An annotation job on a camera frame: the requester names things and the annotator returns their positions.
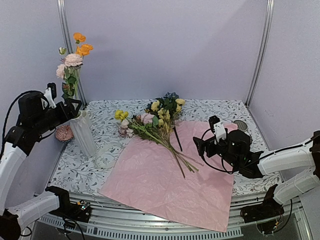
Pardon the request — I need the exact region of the blue hydrangea flower stem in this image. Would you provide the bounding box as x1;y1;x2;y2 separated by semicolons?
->
144;91;187;152

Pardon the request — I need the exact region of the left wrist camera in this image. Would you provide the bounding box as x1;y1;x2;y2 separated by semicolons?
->
43;82;57;109

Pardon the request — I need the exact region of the right aluminium frame post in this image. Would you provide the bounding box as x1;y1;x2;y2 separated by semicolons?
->
245;0;275;108

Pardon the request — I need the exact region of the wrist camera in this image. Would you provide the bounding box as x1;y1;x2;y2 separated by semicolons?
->
208;115;227;146
43;82;57;109

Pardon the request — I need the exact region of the cream printed ribbon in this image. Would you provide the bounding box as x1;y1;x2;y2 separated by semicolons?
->
93;142;124;169

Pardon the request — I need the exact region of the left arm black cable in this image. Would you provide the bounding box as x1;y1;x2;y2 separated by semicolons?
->
0;90;42;161

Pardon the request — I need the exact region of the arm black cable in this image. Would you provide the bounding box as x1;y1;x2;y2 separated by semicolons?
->
0;90;42;161
199;128;313;226

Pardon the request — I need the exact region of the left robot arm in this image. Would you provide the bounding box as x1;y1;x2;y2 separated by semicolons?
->
0;87;82;240

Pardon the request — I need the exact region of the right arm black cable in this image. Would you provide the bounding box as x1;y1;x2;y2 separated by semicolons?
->
199;128;313;226

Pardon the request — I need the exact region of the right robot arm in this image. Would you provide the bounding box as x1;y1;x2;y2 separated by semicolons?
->
193;129;320;218

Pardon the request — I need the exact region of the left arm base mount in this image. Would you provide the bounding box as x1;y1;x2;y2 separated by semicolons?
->
45;186;92;223

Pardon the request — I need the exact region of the orange poppy flower stem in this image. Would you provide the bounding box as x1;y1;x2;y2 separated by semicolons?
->
68;32;94;98

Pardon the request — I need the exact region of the aluminium front rail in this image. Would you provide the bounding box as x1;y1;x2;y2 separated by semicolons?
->
29;193;314;240

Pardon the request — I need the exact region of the red striped bowl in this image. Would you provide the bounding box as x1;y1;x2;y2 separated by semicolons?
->
233;120;248;132

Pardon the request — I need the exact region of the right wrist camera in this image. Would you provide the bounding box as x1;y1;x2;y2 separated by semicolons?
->
208;115;227;146

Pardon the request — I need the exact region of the floral patterned tablecloth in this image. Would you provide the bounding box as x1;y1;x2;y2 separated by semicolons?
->
48;99;267;196

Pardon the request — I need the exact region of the pink wrapping paper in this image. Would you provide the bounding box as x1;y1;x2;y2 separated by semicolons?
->
100;121;234;232

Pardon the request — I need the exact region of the pink patterned small object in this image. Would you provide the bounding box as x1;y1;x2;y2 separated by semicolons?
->
55;125;74;143

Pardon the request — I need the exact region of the pink peony flower stem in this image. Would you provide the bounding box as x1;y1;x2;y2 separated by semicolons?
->
56;52;83;99

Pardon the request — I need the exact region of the left aluminium frame post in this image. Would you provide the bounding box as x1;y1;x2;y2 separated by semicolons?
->
56;0;87;107

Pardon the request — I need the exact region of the white ribbed ceramic vase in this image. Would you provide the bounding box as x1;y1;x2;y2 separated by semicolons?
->
69;110;97;157

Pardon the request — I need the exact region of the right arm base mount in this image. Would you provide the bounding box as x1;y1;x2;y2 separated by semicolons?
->
240;184;285;223

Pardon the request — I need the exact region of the artificial flower bouquet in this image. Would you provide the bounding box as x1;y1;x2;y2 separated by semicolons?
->
114;109;199;177

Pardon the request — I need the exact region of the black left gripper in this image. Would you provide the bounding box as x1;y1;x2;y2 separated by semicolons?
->
33;96;83;135

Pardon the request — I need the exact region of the aluminium frame post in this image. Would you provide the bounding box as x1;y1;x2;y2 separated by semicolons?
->
245;0;275;108
56;0;87;107

